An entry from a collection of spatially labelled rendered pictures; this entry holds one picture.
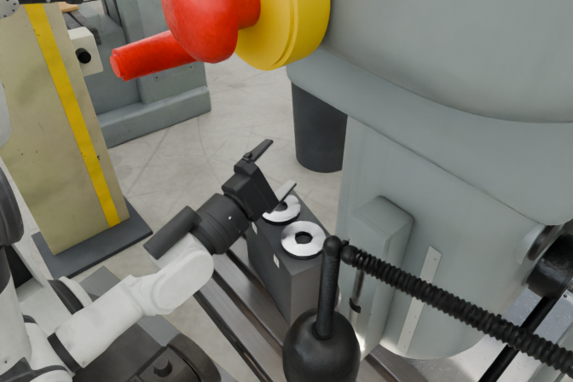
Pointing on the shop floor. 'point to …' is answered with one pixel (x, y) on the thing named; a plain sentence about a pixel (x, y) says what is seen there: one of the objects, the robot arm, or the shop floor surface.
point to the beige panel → (60, 147)
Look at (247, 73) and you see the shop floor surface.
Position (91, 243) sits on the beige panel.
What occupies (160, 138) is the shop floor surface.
